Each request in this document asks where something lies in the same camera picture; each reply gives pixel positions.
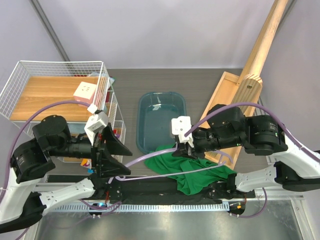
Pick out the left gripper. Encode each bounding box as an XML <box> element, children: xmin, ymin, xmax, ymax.
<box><xmin>51</xmin><ymin>122</ymin><xmax>135</xmax><ymax>177</ymax></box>

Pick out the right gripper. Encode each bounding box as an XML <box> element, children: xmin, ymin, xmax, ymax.
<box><xmin>171</xmin><ymin>128</ymin><xmax>244</xmax><ymax>160</ymax></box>

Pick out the green tank top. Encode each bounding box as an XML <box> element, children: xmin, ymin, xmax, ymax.
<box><xmin>144</xmin><ymin>153</ymin><xmax>235</xmax><ymax>196</ymax></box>

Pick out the lilac plastic clothes hanger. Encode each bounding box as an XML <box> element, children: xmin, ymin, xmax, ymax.
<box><xmin>107</xmin><ymin>143</ymin><xmax>234</xmax><ymax>185</ymax></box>

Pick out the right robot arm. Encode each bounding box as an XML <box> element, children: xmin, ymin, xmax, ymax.
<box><xmin>170</xmin><ymin>103</ymin><xmax>320</xmax><ymax>199</ymax></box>

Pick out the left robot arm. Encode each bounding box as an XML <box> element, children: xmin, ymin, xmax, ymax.
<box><xmin>0</xmin><ymin>115</ymin><xmax>133</xmax><ymax>233</ymax></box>

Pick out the colourful children's book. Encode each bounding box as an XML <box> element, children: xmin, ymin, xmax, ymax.
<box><xmin>80</xmin><ymin>127</ymin><xmax>121</xmax><ymax>175</ymax></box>

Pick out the teal plastic basin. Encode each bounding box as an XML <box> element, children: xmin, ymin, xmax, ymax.
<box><xmin>136</xmin><ymin>91</ymin><xmax>187</xmax><ymax>154</ymax></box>

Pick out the pink white cube socket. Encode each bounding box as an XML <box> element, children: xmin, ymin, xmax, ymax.
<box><xmin>73</xmin><ymin>81</ymin><xmax>97</xmax><ymax>105</ymax></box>

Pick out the wooden clothes rack stand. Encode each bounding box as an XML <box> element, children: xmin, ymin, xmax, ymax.
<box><xmin>199</xmin><ymin>0</ymin><xmax>288</xmax><ymax>171</ymax></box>

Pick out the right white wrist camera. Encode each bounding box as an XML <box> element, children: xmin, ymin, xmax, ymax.
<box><xmin>170</xmin><ymin>116</ymin><xmax>194</xmax><ymax>148</ymax></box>

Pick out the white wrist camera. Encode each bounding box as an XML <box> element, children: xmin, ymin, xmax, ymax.
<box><xmin>84</xmin><ymin>103</ymin><xmax>109</xmax><ymax>146</ymax></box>
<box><xmin>170</xmin><ymin>116</ymin><xmax>194</xmax><ymax>148</ymax></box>

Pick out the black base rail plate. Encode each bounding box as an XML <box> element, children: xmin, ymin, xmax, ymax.
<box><xmin>47</xmin><ymin>174</ymin><xmax>256</xmax><ymax>205</ymax></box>

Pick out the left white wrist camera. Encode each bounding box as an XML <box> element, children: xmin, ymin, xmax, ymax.
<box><xmin>84</xmin><ymin>103</ymin><xmax>109</xmax><ymax>146</ymax></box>

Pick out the white slotted cable duct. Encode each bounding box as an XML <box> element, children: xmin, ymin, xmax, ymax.
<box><xmin>52</xmin><ymin>201</ymin><xmax>230</xmax><ymax>213</ymax></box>

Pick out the white wire shelf rack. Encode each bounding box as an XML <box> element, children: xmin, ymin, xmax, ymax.
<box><xmin>0</xmin><ymin>61</ymin><xmax>126</xmax><ymax>163</ymax></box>

